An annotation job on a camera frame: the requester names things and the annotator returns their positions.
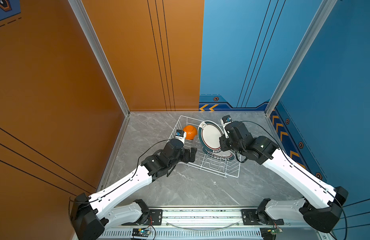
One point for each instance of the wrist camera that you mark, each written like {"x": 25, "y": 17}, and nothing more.
{"x": 225, "y": 120}
{"x": 180, "y": 135}

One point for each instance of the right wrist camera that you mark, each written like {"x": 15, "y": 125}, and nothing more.
{"x": 225, "y": 120}

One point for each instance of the right circuit board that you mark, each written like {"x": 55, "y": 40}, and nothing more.
{"x": 270, "y": 234}

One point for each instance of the aluminium front rail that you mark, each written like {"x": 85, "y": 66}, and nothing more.
{"x": 212, "y": 223}

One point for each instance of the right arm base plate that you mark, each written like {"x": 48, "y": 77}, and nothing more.
{"x": 251, "y": 217}

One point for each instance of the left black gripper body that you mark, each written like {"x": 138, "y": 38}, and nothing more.
{"x": 173, "y": 163}

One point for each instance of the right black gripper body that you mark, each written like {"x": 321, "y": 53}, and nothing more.
{"x": 236, "y": 147}

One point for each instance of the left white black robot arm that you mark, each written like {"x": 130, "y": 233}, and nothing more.
{"x": 91, "y": 215}

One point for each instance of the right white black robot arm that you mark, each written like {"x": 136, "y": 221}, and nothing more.
{"x": 321, "y": 205}

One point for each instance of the left green circuit board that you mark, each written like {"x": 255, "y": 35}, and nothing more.
{"x": 141, "y": 234}

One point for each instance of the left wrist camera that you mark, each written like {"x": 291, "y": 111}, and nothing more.
{"x": 180, "y": 135}

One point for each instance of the white wire dish rack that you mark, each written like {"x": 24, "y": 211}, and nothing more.
{"x": 209, "y": 156}

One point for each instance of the orange bowl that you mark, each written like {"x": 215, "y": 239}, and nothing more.
{"x": 191, "y": 132}

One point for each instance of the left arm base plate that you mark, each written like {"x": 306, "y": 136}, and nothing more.
{"x": 154, "y": 217}

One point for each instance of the green rimmed white plate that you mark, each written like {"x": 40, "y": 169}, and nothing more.
{"x": 209, "y": 133}

